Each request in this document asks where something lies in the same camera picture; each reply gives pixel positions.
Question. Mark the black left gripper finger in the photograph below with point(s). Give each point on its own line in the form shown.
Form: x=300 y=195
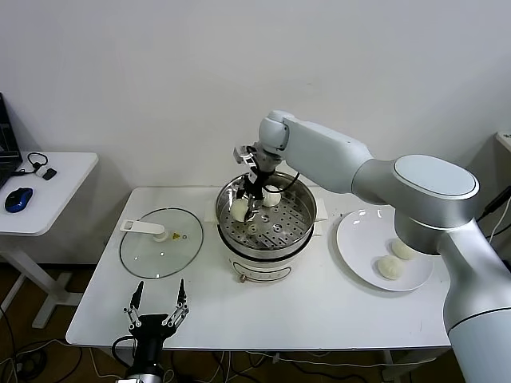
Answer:
x=181 y=304
x=133 y=307

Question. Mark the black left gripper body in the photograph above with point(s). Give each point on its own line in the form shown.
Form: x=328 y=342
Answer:
x=152 y=326

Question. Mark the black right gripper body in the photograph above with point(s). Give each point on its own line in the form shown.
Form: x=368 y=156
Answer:
x=255 y=183

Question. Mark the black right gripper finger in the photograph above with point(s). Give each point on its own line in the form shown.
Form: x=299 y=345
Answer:
x=241 y=192
x=253 y=207

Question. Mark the white steamed baozi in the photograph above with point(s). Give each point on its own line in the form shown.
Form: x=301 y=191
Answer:
x=273 y=200
x=404 y=252
x=238 y=210
x=389 y=267

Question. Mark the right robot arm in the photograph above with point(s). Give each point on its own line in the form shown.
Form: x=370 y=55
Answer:
x=327 y=155

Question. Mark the stainless steel steamer basket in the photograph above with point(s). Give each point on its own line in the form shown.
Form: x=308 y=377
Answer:
x=287 y=227

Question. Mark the white electric cooker base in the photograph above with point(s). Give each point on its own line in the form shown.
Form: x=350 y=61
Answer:
x=259 y=271

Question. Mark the white work table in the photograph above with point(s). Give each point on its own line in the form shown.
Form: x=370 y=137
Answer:
x=279 y=315

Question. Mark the white round plate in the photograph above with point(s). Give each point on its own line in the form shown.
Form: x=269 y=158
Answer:
x=359 y=247

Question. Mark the white side table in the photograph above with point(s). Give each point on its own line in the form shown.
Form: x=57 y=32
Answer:
x=60 y=191

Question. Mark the small black device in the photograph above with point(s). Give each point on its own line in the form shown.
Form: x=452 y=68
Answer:
x=50 y=175

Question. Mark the blue and black mouse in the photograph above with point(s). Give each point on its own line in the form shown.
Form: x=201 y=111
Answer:
x=19 y=199

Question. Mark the small white device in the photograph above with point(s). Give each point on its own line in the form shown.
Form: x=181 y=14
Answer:
x=39 y=172

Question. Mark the black laptop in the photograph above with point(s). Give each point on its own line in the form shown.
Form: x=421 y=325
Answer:
x=8 y=159

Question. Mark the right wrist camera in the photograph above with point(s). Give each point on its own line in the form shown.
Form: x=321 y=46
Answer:
x=243 y=155

